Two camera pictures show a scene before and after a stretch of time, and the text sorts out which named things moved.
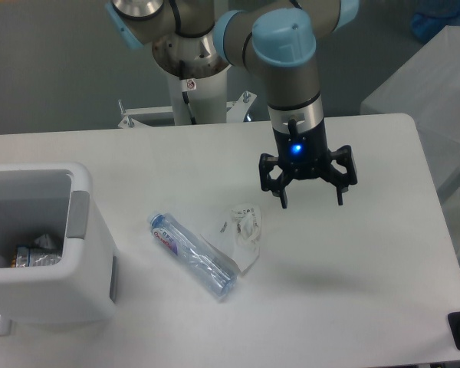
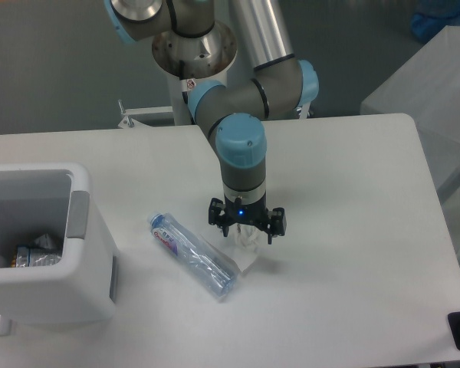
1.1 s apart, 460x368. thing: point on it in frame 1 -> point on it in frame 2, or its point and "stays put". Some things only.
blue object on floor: x=430 y=17 stays put
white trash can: x=57 y=200 stays put
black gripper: x=307 y=156 -> x=236 y=211
